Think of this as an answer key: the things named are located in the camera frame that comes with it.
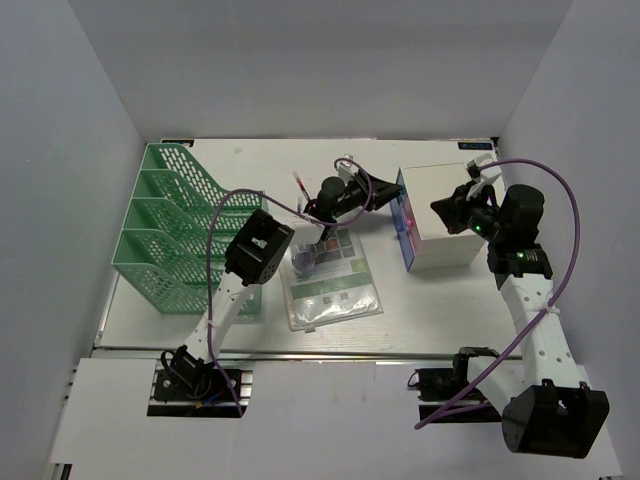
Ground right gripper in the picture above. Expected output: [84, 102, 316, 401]
[432, 180, 508, 243]

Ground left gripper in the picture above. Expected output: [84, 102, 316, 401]
[332, 168, 402, 219]

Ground dark blue drawer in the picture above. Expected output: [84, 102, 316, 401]
[394, 220, 415, 272]

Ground pink drawer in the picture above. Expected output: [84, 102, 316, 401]
[402, 193, 421, 258]

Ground red pen with cap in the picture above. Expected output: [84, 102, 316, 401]
[292, 171, 311, 202]

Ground clear plastic document pouch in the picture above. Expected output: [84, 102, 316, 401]
[279, 228, 383, 332]

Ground purple tape roll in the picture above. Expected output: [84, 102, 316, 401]
[291, 250, 315, 278]

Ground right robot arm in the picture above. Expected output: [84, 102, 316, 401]
[431, 183, 610, 459]

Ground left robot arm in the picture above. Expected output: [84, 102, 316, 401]
[171, 168, 402, 399]

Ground white drawer cabinet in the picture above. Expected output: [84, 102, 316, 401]
[399, 162, 484, 274]

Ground xdof label sticker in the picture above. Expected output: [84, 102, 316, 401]
[457, 142, 494, 151]

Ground green mesh file organizer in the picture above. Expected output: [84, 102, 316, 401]
[112, 142, 266, 315]

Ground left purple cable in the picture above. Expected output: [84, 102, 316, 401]
[205, 157, 374, 417]

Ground purple cable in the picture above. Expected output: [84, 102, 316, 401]
[414, 158, 581, 430]
[205, 157, 374, 417]

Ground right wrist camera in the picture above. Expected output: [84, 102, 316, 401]
[466, 153, 502, 199]

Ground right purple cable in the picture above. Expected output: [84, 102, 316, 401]
[414, 158, 581, 430]

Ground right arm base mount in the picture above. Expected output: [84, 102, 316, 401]
[407, 347, 501, 423]

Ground metal table edge rail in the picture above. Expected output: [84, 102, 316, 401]
[221, 350, 454, 362]

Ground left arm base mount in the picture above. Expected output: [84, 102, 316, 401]
[147, 346, 253, 419]

